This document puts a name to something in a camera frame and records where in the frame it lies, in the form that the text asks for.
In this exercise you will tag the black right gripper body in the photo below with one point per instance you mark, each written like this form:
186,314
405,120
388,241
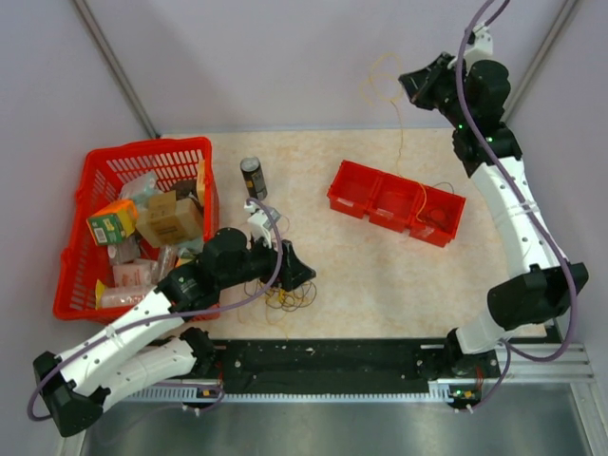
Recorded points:
441,92

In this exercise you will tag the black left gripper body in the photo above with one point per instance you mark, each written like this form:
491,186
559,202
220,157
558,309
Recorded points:
284,279

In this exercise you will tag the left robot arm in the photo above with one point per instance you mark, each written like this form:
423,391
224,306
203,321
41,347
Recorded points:
79,385

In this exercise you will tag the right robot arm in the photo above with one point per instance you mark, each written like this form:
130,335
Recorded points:
542,283

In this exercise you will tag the black drink can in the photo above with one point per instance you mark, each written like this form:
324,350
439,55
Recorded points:
252,173

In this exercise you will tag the red three-compartment bin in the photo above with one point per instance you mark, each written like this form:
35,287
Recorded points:
395,203

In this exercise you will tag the brown cardboard box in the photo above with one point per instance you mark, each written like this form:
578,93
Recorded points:
168,220

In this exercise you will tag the pink snack packet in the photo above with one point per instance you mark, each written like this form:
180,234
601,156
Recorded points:
132,282

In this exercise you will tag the green orange carton box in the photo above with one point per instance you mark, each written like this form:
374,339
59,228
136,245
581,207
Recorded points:
113,224

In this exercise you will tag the red plastic shopping basket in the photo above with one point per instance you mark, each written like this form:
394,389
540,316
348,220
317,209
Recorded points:
84,265

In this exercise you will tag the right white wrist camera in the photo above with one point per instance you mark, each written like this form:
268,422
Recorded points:
479,45

